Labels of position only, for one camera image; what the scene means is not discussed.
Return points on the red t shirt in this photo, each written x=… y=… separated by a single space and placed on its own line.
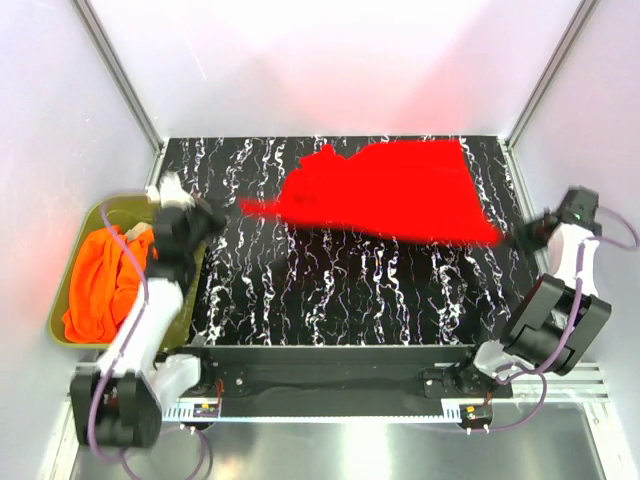
x=413 y=191

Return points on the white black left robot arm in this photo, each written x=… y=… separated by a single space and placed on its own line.
x=120 y=400

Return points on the right orange connector board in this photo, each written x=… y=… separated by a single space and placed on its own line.
x=478 y=412

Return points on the orange t shirt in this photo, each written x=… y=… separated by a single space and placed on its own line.
x=104 y=285

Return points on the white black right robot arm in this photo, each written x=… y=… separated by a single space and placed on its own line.
x=561 y=315

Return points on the left orange connector board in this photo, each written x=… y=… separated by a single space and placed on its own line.
x=206 y=410

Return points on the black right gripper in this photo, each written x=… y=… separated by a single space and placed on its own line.
x=536 y=220

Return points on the aluminium corner post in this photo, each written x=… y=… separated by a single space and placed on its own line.
x=112 y=62
x=571 y=34

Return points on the orange connector board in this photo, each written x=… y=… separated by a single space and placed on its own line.
x=478 y=412
x=206 y=410

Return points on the aluminium frame rail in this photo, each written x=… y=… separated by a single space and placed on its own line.
x=560 y=428

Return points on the left aluminium corner post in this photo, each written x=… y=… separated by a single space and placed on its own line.
x=112 y=62

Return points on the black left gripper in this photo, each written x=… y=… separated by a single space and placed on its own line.
x=201 y=207

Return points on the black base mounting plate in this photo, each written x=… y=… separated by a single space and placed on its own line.
x=324 y=382

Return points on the right aluminium corner post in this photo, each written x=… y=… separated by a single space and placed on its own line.
x=571 y=34

